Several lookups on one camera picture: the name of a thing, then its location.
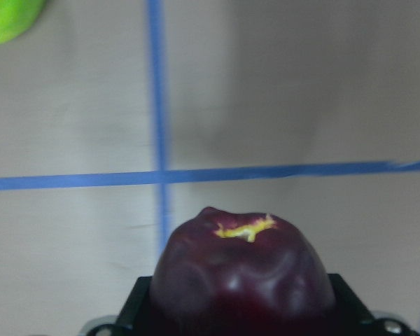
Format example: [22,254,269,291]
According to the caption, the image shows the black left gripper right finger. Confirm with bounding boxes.
[328,273,375,335]

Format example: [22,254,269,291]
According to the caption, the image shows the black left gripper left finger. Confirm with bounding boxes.
[115,276,152,335]

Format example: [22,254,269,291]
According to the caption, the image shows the dark red apple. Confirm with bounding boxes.
[149,207,335,335]

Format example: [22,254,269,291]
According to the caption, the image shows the green apple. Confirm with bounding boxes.
[0,0,46,44]

